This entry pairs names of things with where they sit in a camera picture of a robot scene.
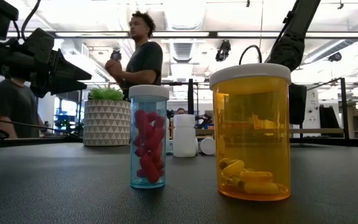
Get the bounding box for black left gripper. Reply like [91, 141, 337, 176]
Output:
[26, 48, 93, 99]

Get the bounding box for purple medicine bottle white cap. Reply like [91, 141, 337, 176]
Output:
[198, 136, 216, 156]

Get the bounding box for blue bottle with red capsules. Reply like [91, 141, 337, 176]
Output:
[128, 85, 170, 190]

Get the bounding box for white plastic medicine bottle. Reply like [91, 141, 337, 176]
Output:
[172, 114, 198, 158]

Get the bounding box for white cabinet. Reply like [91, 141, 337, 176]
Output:
[301, 84, 322, 138]

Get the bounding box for large amber bottle yellow capsules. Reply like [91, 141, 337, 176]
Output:
[209, 63, 292, 202]

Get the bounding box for succulent in triangle-patterned pot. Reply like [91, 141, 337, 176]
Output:
[83, 86, 132, 147]

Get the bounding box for black table mat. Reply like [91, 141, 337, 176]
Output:
[0, 142, 358, 224]

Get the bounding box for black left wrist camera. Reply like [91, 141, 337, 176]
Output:
[22, 27, 56, 60]

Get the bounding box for black hanging camera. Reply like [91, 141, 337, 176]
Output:
[109, 49, 123, 62]
[328, 51, 343, 63]
[214, 39, 232, 62]

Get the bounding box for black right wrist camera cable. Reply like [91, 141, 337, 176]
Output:
[239, 44, 264, 65]

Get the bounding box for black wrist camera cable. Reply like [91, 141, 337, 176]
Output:
[20, 0, 42, 41]
[239, 44, 264, 65]

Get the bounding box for black left wrist camera cable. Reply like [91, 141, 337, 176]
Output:
[20, 0, 42, 41]

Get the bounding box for black background workstation frame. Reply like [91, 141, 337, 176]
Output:
[152, 81, 188, 86]

